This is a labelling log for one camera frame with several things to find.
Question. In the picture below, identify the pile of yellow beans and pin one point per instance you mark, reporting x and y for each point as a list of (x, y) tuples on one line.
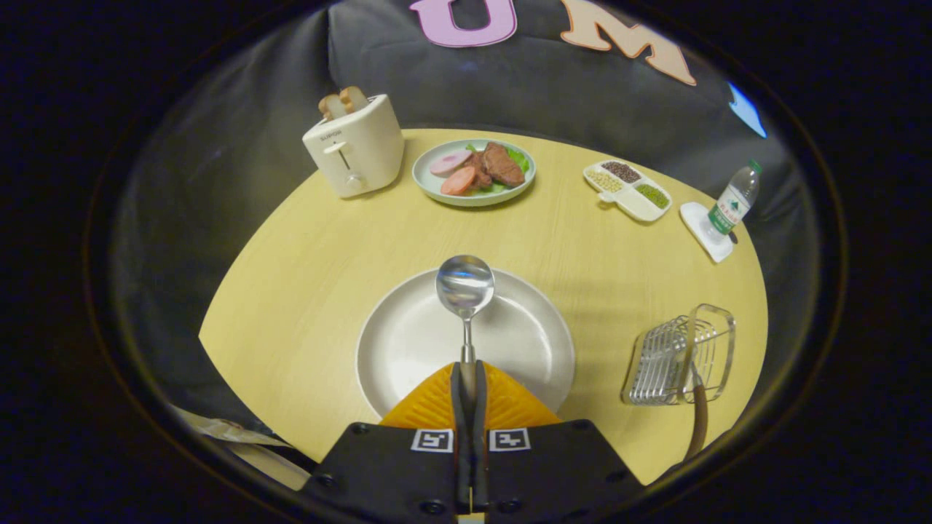
[(603, 180)]

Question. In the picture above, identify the white square coaster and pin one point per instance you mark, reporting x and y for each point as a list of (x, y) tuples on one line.
[(695, 225)]

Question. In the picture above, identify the white round plate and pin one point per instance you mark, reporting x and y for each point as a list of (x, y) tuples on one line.
[(408, 342)]

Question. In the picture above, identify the cream white toaster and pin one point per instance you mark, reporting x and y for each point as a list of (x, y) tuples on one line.
[(360, 156)]

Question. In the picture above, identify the pale green food plate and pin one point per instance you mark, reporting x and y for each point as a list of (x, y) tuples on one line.
[(429, 185)]

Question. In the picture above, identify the pile of dark beans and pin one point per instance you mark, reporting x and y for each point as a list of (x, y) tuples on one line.
[(621, 172)]

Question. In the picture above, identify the brown toast slice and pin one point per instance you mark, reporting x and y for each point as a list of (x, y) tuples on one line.
[(331, 107), (354, 99)]

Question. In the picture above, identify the orange sausage slice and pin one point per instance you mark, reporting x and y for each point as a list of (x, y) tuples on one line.
[(458, 182)]

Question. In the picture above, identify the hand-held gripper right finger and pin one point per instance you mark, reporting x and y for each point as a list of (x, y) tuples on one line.
[(479, 451)]

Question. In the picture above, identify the green lettuce leaf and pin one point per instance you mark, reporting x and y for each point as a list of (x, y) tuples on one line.
[(519, 158)]

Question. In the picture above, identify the pile of green beans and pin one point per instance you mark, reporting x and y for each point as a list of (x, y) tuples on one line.
[(652, 196)]

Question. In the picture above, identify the clear plastic water bottle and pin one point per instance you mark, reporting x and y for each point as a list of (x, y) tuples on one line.
[(732, 204)]

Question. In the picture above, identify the brown cooked meat piece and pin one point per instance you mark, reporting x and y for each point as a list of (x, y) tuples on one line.
[(502, 166)]

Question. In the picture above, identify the white divided snack dish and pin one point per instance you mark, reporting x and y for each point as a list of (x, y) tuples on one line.
[(637, 207)]

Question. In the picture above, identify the pink ham slice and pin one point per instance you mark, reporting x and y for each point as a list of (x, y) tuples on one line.
[(450, 163)]

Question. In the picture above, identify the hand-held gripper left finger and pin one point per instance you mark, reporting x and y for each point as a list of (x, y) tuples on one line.
[(460, 451)]

